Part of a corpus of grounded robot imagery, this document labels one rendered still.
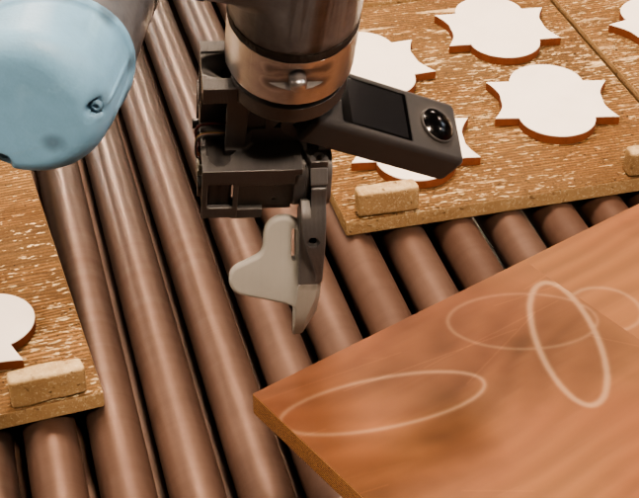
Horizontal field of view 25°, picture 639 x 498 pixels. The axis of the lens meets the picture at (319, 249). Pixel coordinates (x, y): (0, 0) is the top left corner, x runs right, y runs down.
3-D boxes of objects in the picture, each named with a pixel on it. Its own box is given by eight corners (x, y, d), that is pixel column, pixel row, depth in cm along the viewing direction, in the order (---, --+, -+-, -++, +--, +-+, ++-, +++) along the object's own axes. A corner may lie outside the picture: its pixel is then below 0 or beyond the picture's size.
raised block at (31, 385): (13, 412, 110) (8, 384, 109) (9, 396, 112) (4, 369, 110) (89, 395, 112) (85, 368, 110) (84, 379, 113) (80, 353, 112)
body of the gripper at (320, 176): (195, 130, 95) (198, 11, 85) (323, 127, 96) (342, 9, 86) (200, 228, 91) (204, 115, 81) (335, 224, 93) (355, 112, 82)
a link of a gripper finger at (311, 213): (288, 264, 95) (290, 139, 92) (315, 263, 96) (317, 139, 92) (296, 293, 91) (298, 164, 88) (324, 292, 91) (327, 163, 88)
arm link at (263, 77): (353, -41, 83) (368, 72, 78) (345, 12, 86) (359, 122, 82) (222, -40, 82) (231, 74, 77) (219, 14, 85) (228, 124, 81)
